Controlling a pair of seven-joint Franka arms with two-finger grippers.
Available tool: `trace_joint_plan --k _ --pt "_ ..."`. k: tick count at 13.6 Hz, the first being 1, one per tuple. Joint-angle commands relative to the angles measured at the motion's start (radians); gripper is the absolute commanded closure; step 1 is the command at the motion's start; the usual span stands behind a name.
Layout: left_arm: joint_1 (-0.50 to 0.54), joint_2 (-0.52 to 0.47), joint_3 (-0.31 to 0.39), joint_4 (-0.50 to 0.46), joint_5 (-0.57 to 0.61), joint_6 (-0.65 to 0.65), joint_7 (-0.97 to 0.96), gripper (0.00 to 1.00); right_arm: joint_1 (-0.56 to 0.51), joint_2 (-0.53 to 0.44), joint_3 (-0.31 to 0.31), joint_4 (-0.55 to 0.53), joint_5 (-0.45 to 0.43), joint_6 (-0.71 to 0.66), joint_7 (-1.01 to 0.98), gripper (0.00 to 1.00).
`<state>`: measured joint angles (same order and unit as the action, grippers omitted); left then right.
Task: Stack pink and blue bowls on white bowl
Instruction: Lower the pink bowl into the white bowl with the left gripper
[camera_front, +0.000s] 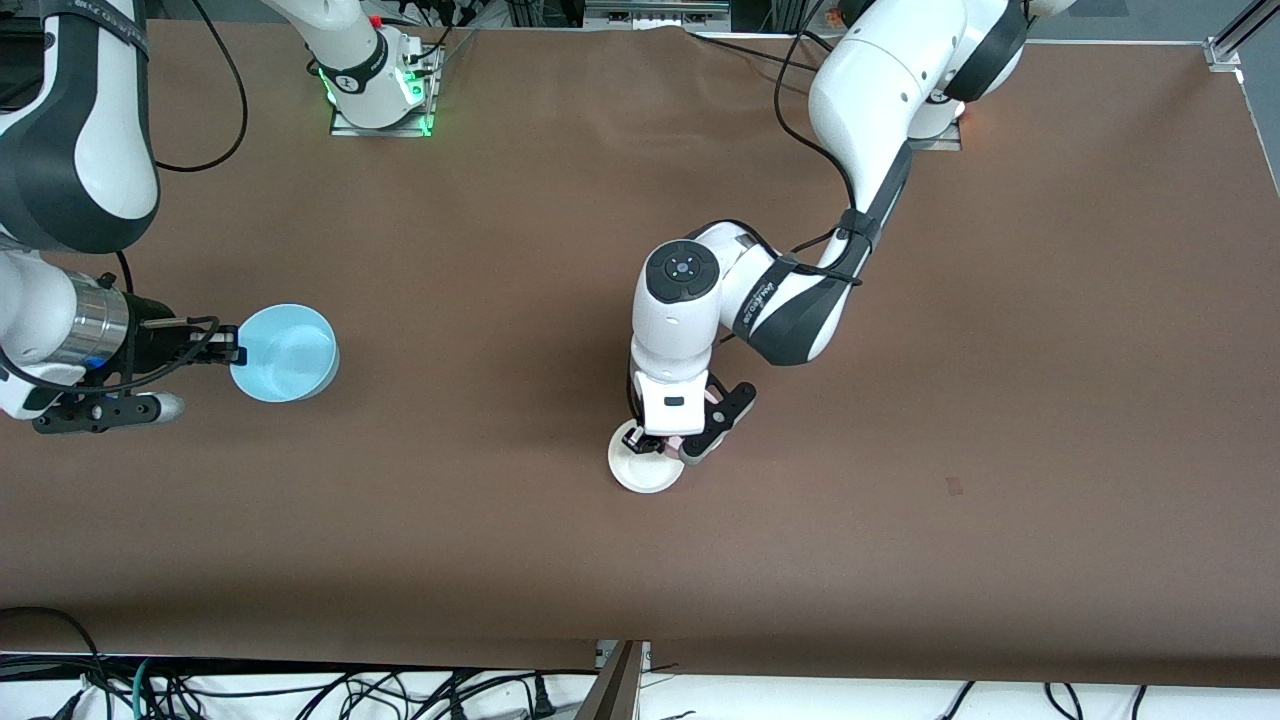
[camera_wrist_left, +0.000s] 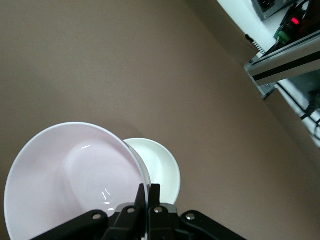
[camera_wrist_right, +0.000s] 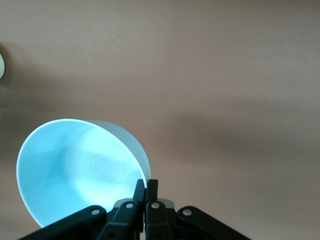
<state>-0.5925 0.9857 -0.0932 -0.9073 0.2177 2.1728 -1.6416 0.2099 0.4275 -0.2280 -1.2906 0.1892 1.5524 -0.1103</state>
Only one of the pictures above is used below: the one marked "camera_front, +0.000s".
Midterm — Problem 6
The white bowl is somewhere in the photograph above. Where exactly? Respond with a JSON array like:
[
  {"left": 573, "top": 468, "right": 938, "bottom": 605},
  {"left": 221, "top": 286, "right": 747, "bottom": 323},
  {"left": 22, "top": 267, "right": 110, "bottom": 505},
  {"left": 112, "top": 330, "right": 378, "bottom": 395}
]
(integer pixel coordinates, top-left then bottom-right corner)
[{"left": 608, "top": 418, "right": 689, "bottom": 494}]

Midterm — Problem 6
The metal frame post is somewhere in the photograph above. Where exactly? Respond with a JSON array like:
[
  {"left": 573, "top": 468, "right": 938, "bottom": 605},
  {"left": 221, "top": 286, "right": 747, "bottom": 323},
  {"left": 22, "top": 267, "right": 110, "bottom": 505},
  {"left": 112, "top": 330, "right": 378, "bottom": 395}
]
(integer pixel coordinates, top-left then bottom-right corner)
[{"left": 578, "top": 640, "right": 653, "bottom": 720}]

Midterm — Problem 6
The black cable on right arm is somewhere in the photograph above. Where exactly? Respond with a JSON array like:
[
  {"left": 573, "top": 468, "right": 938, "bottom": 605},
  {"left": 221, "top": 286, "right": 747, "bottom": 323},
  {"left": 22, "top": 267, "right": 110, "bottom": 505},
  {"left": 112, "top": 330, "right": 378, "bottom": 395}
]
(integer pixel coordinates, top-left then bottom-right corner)
[{"left": 0, "top": 0, "right": 249, "bottom": 396}]

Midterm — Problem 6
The aluminium frame rail with bracket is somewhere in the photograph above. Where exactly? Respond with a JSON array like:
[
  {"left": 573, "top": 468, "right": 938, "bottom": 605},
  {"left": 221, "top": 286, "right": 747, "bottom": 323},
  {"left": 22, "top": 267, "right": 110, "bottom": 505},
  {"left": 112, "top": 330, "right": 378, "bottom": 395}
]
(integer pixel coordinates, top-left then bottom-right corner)
[{"left": 1205, "top": 0, "right": 1280, "bottom": 73}]

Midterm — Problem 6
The brown table cover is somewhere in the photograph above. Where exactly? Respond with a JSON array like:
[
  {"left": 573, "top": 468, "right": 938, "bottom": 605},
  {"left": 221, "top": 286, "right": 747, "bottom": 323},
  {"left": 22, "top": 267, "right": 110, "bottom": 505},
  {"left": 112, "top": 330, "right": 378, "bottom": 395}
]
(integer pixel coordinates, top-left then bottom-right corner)
[{"left": 0, "top": 20, "right": 1280, "bottom": 691}]

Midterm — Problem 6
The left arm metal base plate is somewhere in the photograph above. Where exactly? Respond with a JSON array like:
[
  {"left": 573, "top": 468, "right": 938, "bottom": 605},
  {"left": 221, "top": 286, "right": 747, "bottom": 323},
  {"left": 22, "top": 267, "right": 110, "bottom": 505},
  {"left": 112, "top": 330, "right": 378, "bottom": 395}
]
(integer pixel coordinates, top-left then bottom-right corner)
[{"left": 905, "top": 105, "right": 963, "bottom": 151}]

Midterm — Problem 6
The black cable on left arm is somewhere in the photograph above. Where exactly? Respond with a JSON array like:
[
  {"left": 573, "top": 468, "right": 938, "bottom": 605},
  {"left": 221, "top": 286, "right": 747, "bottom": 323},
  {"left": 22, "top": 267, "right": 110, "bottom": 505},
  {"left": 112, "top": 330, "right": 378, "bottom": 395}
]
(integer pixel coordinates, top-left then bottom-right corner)
[{"left": 715, "top": 0, "right": 881, "bottom": 291}]

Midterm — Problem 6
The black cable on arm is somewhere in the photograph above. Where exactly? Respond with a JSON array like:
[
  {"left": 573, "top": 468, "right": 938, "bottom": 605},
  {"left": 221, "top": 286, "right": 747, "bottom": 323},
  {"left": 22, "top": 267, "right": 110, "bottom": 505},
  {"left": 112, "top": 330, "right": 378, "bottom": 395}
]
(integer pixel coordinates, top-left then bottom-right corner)
[
  {"left": 715, "top": 0, "right": 881, "bottom": 291},
  {"left": 0, "top": 0, "right": 249, "bottom": 396}
]

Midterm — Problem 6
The pale pink bowl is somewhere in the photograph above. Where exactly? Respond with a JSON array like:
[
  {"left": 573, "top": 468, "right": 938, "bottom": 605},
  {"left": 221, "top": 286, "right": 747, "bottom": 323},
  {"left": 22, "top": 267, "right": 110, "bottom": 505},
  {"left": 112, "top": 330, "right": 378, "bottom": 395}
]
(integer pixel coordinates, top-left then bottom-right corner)
[{"left": 655, "top": 388, "right": 719, "bottom": 459}]

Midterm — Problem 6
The grey equipment box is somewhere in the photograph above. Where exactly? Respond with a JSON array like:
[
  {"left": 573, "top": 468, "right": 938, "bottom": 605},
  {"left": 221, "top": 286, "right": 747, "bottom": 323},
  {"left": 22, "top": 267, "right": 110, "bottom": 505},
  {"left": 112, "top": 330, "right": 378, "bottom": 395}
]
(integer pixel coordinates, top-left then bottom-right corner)
[{"left": 585, "top": 0, "right": 731, "bottom": 31}]

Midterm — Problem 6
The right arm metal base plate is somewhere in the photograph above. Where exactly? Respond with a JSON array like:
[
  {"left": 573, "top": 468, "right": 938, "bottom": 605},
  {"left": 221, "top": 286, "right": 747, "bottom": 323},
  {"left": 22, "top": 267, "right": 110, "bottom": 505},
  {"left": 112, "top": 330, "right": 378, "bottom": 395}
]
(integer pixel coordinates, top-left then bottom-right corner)
[{"left": 330, "top": 45, "right": 441, "bottom": 138}]

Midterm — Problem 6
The teal cable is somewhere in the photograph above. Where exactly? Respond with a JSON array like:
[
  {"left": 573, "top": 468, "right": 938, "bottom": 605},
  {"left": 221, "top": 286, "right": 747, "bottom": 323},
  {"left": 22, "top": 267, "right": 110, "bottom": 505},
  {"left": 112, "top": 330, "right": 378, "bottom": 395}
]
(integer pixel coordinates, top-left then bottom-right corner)
[{"left": 130, "top": 657, "right": 161, "bottom": 720}]

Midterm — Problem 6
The light blue bowl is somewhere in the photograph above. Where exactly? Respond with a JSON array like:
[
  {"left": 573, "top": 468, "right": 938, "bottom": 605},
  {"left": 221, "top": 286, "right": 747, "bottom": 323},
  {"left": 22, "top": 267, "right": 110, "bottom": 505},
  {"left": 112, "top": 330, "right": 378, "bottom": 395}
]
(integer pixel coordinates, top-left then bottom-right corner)
[{"left": 229, "top": 303, "right": 341, "bottom": 403}]

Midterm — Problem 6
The black cable across table cover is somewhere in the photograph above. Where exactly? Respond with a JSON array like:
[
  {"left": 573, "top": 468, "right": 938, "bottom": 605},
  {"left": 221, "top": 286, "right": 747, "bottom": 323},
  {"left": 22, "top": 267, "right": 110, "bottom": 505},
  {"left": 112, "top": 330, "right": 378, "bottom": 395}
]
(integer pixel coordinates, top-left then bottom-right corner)
[{"left": 690, "top": 30, "right": 833, "bottom": 83}]

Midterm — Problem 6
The black looped cable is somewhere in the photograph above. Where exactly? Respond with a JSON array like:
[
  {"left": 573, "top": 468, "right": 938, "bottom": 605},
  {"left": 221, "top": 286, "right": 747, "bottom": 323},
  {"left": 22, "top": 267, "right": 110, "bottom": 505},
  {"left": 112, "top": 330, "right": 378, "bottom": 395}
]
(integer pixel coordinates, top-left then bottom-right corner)
[{"left": 0, "top": 606, "right": 106, "bottom": 720}]

